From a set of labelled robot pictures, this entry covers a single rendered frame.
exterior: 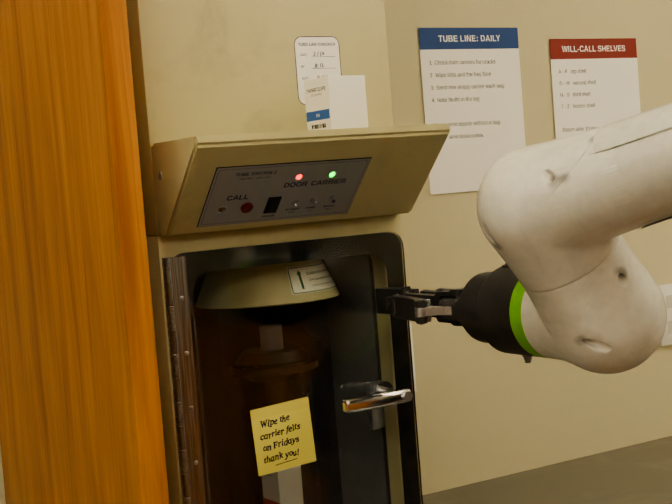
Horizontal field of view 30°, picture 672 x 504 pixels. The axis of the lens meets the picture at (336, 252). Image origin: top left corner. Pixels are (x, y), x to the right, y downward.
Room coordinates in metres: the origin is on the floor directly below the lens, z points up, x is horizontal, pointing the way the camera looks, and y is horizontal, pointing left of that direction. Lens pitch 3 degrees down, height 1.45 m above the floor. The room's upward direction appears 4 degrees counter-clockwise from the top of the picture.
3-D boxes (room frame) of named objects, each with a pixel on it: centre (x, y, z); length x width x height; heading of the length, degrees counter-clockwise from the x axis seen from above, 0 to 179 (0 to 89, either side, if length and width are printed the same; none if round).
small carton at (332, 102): (1.42, -0.01, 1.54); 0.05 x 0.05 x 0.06; 33
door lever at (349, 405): (1.45, -0.03, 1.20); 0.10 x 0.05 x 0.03; 121
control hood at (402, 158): (1.39, 0.03, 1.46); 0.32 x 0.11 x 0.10; 121
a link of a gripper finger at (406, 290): (1.38, -0.10, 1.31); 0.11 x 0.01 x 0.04; 33
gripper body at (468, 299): (1.33, -0.15, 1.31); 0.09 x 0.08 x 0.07; 31
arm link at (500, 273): (1.26, -0.19, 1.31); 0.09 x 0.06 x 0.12; 121
